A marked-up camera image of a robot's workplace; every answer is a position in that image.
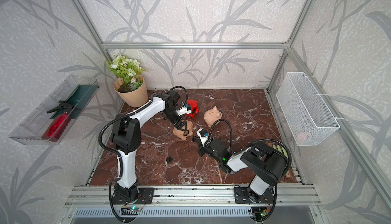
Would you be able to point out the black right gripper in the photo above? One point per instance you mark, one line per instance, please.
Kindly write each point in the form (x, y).
(200, 147)

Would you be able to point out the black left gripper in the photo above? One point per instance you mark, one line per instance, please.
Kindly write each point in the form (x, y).
(179, 121)

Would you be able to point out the red piggy bank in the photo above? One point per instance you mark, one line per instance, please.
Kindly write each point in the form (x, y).
(194, 107)

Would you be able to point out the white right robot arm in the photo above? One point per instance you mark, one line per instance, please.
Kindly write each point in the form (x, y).
(268, 159)

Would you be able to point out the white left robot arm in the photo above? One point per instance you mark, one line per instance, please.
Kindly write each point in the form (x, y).
(126, 133)

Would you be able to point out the pale pink piggy bank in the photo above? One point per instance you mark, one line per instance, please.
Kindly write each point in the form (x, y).
(211, 116)

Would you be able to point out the terracotta pot with flowers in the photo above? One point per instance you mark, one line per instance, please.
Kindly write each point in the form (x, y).
(130, 85)

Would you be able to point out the black round plug left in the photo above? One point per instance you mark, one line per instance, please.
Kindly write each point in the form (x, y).
(169, 159)

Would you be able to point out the green cloth in tray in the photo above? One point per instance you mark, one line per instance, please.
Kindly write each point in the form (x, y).
(79, 99)

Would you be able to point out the red spray bottle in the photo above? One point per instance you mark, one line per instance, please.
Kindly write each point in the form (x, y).
(59, 124)

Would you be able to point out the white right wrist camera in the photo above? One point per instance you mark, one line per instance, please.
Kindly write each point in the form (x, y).
(204, 136)

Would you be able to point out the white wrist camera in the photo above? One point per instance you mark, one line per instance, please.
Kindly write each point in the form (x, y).
(185, 109)
(204, 136)

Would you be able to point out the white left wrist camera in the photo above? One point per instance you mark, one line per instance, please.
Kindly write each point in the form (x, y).
(185, 109)

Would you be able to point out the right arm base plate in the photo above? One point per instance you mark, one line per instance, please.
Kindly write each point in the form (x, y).
(244, 195)

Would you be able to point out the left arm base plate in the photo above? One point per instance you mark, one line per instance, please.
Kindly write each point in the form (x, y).
(140, 196)

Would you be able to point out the aluminium frame profile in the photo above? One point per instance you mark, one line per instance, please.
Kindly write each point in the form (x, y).
(377, 178)

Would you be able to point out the white wire mesh basket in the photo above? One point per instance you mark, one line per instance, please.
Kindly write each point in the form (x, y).
(308, 117)

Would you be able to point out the clear plastic wall tray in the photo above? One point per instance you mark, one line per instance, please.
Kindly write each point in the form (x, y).
(51, 120)

